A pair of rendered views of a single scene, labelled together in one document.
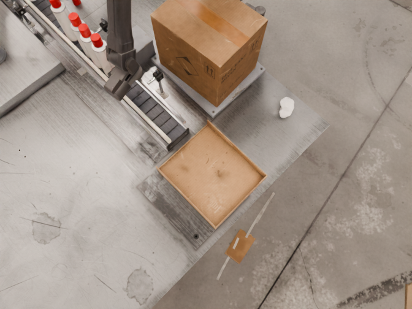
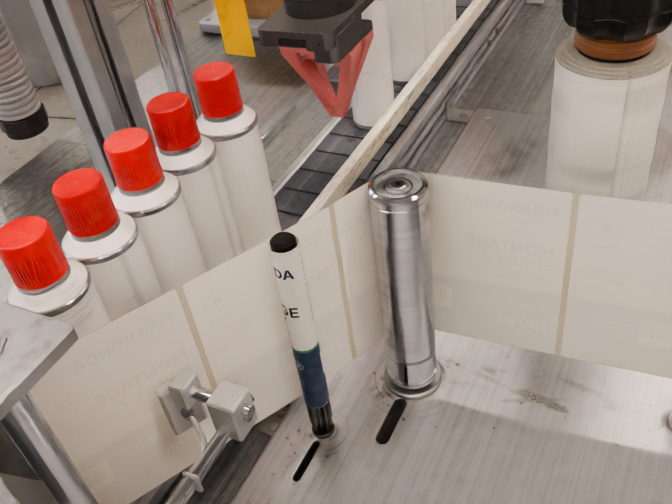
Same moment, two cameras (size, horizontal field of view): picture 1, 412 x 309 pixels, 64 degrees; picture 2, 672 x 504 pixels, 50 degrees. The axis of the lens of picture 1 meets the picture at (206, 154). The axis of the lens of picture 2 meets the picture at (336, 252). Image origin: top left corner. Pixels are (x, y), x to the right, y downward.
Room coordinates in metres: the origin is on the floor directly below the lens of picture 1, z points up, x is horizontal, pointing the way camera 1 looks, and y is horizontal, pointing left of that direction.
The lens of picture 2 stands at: (1.08, 1.28, 1.33)
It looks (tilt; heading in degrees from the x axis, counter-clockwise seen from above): 40 degrees down; 258
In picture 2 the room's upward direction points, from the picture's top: 9 degrees counter-clockwise
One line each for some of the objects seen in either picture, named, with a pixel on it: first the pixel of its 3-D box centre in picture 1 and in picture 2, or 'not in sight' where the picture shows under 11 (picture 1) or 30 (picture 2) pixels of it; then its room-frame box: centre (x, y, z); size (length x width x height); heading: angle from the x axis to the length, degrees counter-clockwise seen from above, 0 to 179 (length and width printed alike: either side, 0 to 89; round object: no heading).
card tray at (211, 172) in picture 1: (211, 172); not in sight; (0.31, -0.02, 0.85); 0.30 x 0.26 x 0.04; 46
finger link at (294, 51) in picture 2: not in sight; (336, 60); (0.94, 0.72, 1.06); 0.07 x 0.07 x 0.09; 47
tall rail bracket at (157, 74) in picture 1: (155, 85); not in sight; (0.62, 0.19, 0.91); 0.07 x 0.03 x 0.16; 136
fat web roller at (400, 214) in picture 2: not in sight; (406, 291); (0.96, 0.93, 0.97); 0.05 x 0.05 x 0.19
